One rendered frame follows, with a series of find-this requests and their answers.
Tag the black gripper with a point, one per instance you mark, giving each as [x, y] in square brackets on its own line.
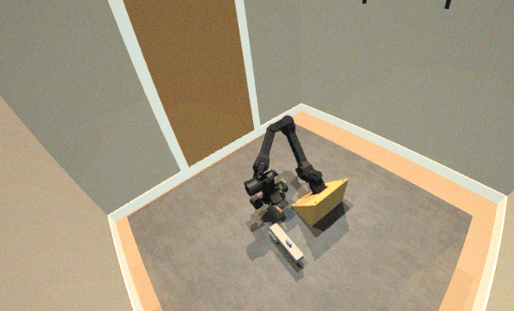
[257, 202]

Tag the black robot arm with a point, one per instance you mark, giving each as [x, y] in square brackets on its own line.
[305, 170]

